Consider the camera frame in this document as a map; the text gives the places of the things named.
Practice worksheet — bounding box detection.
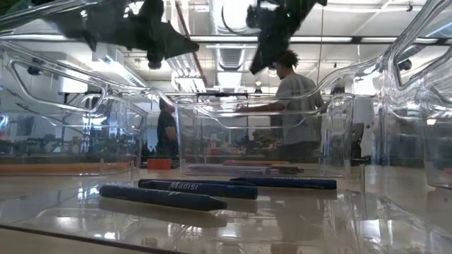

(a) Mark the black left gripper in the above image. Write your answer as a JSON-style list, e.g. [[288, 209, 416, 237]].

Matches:
[[136, 0, 201, 63]]

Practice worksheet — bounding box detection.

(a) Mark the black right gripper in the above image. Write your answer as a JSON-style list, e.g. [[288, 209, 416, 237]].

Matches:
[[246, 0, 308, 75]]

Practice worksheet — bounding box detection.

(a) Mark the person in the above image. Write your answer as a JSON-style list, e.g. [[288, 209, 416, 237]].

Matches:
[[156, 97, 179, 158], [236, 48, 325, 163]]

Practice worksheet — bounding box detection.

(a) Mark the clear plastic bin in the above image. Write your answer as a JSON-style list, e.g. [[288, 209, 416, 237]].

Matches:
[[383, 45, 452, 190], [0, 93, 149, 176], [175, 92, 355, 178], [0, 0, 452, 254]]

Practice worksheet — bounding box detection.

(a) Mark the black ballpoint pen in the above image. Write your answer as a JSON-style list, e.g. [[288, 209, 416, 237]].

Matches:
[[270, 166, 305, 175]]

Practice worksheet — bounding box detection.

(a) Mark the orange rubber eraser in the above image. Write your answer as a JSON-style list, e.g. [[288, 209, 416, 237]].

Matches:
[[146, 158, 172, 171]]

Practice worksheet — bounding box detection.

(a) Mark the silver ceiling air duct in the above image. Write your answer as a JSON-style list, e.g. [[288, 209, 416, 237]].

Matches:
[[208, 0, 258, 71]]

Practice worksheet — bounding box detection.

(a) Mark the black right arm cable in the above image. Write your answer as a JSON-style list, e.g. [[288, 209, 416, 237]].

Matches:
[[221, 5, 256, 36]]

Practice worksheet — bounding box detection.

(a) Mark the black ceiling light rail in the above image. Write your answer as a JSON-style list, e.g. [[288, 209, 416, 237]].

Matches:
[[190, 35, 452, 45]]

